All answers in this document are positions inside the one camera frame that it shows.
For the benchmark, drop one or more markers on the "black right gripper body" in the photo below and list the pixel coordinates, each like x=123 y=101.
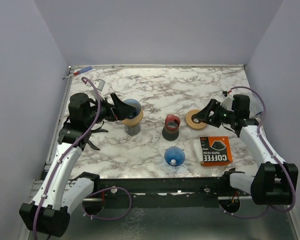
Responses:
x=226 y=116

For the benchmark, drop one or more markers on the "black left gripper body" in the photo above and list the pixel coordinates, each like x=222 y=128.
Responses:
x=110 y=115

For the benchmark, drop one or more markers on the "wooden ring coaster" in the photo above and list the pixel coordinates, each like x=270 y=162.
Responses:
x=194 y=125
x=134 y=121

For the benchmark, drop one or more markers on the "clear grey glass carafe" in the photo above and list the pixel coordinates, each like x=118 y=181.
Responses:
x=132 y=130

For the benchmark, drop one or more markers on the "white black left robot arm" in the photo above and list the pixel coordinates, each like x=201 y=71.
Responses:
x=50 y=209

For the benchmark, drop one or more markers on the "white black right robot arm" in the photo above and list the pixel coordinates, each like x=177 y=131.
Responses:
x=275 y=180

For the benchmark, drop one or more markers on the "orange coffee filter box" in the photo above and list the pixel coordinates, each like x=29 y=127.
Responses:
x=213 y=151

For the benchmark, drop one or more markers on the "blue ribbed dripper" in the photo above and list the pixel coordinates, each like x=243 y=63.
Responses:
x=174 y=156

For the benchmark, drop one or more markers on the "black scissors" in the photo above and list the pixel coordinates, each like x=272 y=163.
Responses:
x=94 y=136

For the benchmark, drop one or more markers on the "clear plastic parts box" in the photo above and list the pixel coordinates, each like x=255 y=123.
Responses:
x=255 y=106

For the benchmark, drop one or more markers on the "red and black carafe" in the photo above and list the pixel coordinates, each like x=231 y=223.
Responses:
x=170 y=131

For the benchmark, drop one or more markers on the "red blue screwdriver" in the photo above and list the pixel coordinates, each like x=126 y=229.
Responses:
x=79 y=72

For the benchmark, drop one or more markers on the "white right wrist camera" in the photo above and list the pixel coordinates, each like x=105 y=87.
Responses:
x=227 y=99

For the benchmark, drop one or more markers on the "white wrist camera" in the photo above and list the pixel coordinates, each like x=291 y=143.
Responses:
x=100 y=84
x=227 y=99

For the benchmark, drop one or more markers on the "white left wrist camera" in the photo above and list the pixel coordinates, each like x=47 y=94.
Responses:
x=100 y=84

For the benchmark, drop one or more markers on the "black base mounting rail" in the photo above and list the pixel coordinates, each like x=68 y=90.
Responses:
x=180 y=192

